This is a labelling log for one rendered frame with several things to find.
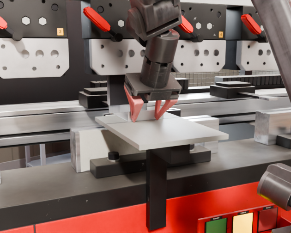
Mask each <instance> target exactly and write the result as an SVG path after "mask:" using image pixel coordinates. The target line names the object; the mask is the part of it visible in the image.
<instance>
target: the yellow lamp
mask: <svg viewBox="0 0 291 233"><path fill-rule="evenodd" d="M252 218H253V213H249V214H244V215H238V216H234V221H233V233H252Z"/></svg>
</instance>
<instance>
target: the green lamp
mask: <svg viewBox="0 0 291 233"><path fill-rule="evenodd" d="M206 233H226V218H224V219H220V220H215V221H210V222H207V223H206Z"/></svg>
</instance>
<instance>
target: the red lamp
mask: <svg viewBox="0 0 291 233"><path fill-rule="evenodd" d="M276 219H277V208H272V209H267V210H263V211H260V212H259V226H258V231H259V232H260V231H264V230H268V229H272V228H276Z"/></svg>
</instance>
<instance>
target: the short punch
mask: <svg viewBox="0 0 291 233"><path fill-rule="evenodd" d="M124 82H125V74H123V75H107V101H108V105H109V113H120V112H128V111H130V105H129V101H128V98H127V95H126V92H125V89H124ZM140 97H141V98H142V100H143V102H144V103H143V106H142V108H141V110H147V103H148V102H149V101H148V100H146V98H145V96H144V94H140Z"/></svg>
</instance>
